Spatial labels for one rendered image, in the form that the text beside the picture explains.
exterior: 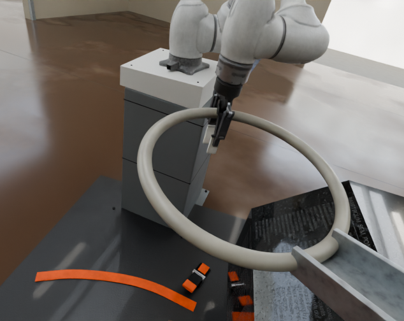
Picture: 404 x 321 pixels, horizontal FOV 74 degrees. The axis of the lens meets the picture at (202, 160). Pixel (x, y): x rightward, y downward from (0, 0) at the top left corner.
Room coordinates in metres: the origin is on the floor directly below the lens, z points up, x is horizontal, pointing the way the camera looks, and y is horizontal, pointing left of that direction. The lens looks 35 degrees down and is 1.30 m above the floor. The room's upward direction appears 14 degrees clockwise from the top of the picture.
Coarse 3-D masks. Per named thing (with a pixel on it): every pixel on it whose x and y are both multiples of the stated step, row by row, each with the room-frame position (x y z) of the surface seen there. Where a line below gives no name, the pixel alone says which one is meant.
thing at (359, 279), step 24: (336, 240) 0.36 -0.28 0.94; (312, 264) 0.27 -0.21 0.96; (336, 264) 0.32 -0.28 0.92; (360, 264) 0.32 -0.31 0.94; (384, 264) 0.30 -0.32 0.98; (312, 288) 0.26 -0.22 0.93; (336, 288) 0.24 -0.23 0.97; (360, 288) 0.27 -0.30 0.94; (384, 288) 0.28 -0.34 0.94; (336, 312) 0.22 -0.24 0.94; (360, 312) 0.21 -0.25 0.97; (384, 312) 0.20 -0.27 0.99
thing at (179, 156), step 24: (144, 96) 1.10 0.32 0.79; (144, 120) 1.10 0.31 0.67; (192, 120) 1.06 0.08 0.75; (168, 144) 1.07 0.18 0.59; (192, 144) 1.05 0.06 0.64; (168, 168) 1.07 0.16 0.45; (192, 168) 1.05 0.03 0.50; (144, 192) 1.09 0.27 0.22; (168, 192) 1.07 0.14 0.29; (192, 192) 1.16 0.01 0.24; (144, 216) 1.09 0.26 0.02
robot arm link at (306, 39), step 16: (288, 0) 0.81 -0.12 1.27; (304, 0) 0.81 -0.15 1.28; (288, 16) 0.75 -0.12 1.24; (304, 16) 0.75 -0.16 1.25; (288, 32) 0.71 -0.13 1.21; (304, 32) 0.73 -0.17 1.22; (320, 32) 0.76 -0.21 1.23; (288, 48) 0.71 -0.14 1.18; (304, 48) 0.72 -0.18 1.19; (320, 48) 0.75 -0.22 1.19
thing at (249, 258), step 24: (168, 120) 0.59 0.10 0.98; (240, 120) 0.72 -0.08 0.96; (264, 120) 0.73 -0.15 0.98; (144, 144) 0.47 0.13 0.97; (144, 168) 0.40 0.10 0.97; (336, 192) 0.51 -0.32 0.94; (168, 216) 0.31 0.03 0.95; (336, 216) 0.43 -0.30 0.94; (192, 240) 0.28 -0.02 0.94; (216, 240) 0.28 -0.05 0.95; (240, 264) 0.26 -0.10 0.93; (264, 264) 0.27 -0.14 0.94; (288, 264) 0.28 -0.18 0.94
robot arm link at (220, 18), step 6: (222, 6) 1.28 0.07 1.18; (228, 6) 1.26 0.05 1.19; (222, 12) 1.26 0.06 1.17; (228, 12) 1.24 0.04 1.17; (216, 18) 1.28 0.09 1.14; (222, 18) 1.25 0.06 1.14; (216, 24) 1.26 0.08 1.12; (222, 24) 1.24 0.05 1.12; (216, 30) 1.24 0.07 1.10; (222, 30) 1.24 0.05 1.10; (216, 36) 1.24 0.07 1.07; (216, 42) 1.24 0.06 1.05; (216, 48) 1.26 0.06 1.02
